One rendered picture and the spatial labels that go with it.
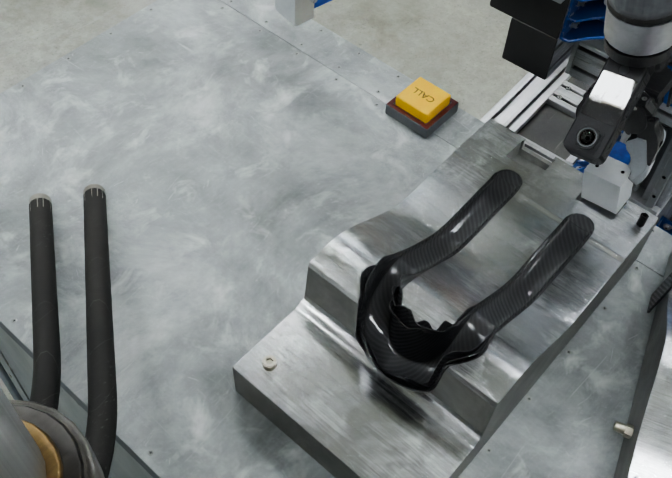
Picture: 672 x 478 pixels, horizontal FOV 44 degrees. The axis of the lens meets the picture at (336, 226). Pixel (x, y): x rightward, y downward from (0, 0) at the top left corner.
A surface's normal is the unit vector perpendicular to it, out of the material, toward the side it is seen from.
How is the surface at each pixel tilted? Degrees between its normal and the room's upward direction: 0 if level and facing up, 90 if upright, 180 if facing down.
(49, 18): 0
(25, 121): 0
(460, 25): 0
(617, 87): 39
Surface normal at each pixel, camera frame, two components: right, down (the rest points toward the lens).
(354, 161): 0.03, -0.61
